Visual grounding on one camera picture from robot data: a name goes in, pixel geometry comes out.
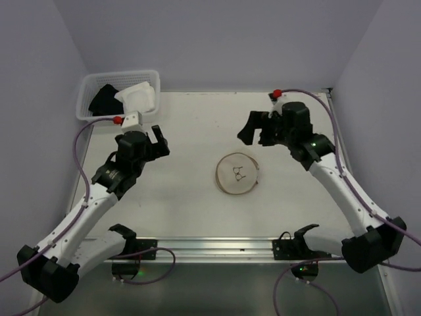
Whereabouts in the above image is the black bra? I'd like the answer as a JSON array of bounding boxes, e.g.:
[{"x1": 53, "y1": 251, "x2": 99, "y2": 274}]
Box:
[{"x1": 88, "y1": 84, "x2": 124, "y2": 117}]

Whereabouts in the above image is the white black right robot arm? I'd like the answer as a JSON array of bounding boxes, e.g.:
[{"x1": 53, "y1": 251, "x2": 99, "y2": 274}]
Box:
[{"x1": 237, "y1": 102, "x2": 407, "y2": 273}]

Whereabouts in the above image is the aluminium mounting rail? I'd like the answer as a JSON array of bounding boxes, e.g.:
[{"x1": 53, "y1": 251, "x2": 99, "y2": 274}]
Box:
[{"x1": 78, "y1": 236, "x2": 346, "y2": 264}]

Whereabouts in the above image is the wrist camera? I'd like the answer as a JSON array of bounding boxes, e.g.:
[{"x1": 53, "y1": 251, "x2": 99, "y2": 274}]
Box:
[
  {"x1": 268, "y1": 89, "x2": 291, "y2": 114},
  {"x1": 112, "y1": 111, "x2": 144, "y2": 134}
]

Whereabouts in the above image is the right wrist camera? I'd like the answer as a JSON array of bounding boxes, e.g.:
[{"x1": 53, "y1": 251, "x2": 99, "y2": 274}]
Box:
[{"x1": 268, "y1": 89, "x2": 291, "y2": 114}]

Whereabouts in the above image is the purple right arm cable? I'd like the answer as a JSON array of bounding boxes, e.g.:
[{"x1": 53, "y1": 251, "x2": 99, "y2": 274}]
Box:
[{"x1": 272, "y1": 88, "x2": 421, "y2": 316}]

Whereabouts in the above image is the white bra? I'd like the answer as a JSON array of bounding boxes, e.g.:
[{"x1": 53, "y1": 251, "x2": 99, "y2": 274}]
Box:
[{"x1": 114, "y1": 82, "x2": 156, "y2": 114}]

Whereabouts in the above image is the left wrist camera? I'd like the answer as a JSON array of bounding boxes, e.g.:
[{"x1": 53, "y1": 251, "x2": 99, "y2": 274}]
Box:
[{"x1": 112, "y1": 111, "x2": 144, "y2": 134}]

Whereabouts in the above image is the white plastic basket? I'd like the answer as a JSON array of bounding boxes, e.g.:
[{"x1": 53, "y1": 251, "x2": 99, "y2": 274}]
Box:
[{"x1": 76, "y1": 70, "x2": 161, "y2": 123}]

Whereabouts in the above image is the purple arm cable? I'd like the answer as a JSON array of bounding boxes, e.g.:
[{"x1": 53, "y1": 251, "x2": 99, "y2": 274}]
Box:
[
  {"x1": 272, "y1": 88, "x2": 421, "y2": 316},
  {"x1": 0, "y1": 117, "x2": 177, "y2": 316}
]

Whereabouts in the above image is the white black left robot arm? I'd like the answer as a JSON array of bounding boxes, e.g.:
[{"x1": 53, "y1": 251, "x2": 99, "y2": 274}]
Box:
[{"x1": 17, "y1": 125, "x2": 170, "y2": 303}]

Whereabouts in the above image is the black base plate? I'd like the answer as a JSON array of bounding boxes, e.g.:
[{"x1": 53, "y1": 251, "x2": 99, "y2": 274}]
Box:
[
  {"x1": 272, "y1": 224, "x2": 332, "y2": 261},
  {"x1": 111, "y1": 238, "x2": 158, "y2": 260}
]

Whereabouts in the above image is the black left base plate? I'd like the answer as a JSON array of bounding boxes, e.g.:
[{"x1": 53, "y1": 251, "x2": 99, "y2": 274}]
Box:
[{"x1": 111, "y1": 238, "x2": 158, "y2": 260}]

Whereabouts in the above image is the white mesh laundry bag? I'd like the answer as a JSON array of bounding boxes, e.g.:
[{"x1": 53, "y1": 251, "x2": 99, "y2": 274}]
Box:
[{"x1": 214, "y1": 151, "x2": 260, "y2": 196}]

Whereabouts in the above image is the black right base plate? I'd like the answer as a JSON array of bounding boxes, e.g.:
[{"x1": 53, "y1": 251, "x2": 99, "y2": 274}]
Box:
[{"x1": 272, "y1": 224, "x2": 332, "y2": 261}]

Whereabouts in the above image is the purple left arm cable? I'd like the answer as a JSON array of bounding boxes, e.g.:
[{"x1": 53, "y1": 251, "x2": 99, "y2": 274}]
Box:
[{"x1": 0, "y1": 117, "x2": 177, "y2": 316}]

